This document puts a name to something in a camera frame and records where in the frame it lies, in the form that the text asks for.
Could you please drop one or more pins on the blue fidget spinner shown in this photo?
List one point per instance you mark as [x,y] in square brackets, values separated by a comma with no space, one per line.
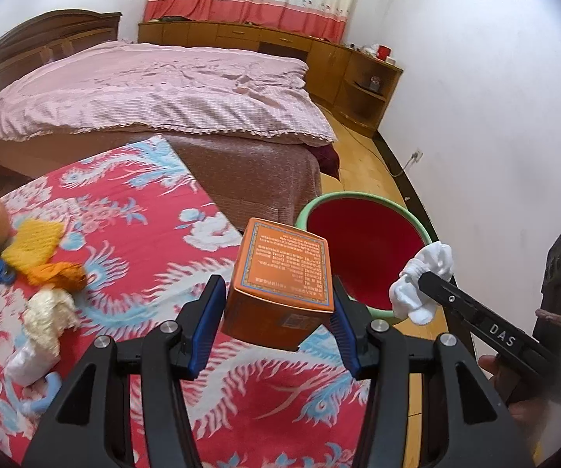
[0,273]

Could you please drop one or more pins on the orange cardboard box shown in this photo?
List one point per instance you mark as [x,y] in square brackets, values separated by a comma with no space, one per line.
[280,273]

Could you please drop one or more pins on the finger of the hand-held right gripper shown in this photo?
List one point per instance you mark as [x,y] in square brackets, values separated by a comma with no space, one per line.
[448,300]

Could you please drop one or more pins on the red bin with green rim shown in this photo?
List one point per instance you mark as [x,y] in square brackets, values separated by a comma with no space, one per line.
[363,248]

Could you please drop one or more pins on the yellow foam fruit net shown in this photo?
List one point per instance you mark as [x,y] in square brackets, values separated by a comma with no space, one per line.
[32,243]

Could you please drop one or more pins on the person's right hand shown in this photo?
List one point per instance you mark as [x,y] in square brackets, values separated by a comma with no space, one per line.
[492,373]

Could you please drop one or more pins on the wooden corner shelf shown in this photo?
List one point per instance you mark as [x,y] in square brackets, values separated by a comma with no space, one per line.
[358,107]

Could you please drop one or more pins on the pink checked blanket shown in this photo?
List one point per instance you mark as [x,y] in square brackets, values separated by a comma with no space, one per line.
[163,87]

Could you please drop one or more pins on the small glass jar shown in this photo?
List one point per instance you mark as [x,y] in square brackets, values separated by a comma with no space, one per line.
[373,83]

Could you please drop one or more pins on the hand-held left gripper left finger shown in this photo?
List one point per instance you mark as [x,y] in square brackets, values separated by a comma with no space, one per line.
[207,321]

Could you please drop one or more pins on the red floral tablecloth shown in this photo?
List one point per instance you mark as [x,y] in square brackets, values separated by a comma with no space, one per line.
[129,263]

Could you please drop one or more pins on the white sock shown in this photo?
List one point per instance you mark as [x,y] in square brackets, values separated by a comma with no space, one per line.
[407,297]

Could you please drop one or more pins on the dark wooden headboard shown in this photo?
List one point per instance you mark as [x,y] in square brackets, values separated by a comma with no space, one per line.
[41,29]

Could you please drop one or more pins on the white plastic package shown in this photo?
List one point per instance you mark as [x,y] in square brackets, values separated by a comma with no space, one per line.
[29,363]

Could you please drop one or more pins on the small red box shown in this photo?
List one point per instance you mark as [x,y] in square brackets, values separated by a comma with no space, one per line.
[384,52]

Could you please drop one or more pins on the long wooden cabinet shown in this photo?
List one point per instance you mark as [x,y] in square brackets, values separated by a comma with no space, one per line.
[285,41]

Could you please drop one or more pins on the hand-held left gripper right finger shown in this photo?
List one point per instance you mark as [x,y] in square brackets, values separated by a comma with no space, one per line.
[343,336]

